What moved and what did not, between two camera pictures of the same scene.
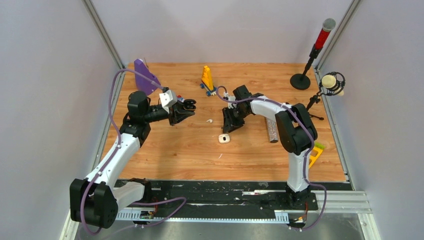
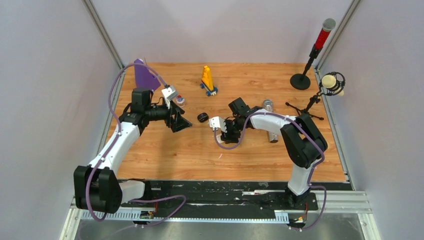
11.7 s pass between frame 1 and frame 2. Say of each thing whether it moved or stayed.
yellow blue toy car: stayed
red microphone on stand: stayed
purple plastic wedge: stayed
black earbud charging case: moved
